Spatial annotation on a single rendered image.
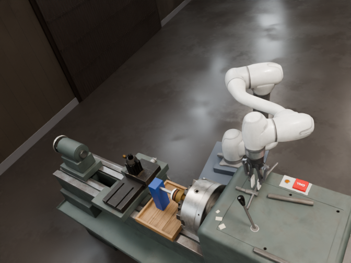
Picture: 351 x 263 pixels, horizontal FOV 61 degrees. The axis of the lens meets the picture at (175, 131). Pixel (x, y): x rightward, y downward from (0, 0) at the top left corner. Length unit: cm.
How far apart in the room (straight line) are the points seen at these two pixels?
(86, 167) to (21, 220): 156
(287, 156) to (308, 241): 215
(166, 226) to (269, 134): 97
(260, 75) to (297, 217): 76
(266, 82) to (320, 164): 186
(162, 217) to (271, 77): 108
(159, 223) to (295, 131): 107
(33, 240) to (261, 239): 264
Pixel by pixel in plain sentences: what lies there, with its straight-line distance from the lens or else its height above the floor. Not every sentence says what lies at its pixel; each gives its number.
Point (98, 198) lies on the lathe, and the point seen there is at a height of 92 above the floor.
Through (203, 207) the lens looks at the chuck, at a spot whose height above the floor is 122.
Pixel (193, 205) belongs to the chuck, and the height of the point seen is 121.
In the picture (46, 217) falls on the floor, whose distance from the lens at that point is 368.
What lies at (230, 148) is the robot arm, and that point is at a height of 99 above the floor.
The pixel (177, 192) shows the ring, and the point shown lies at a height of 111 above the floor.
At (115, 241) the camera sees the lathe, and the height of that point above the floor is 54.
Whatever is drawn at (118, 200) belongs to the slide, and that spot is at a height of 97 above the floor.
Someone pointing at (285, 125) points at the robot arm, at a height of 167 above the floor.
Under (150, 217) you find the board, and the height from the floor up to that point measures 89.
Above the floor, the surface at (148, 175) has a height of 102.
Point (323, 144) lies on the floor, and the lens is 368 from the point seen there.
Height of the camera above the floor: 248
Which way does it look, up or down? 39 degrees down
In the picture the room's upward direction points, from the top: 14 degrees counter-clockwise
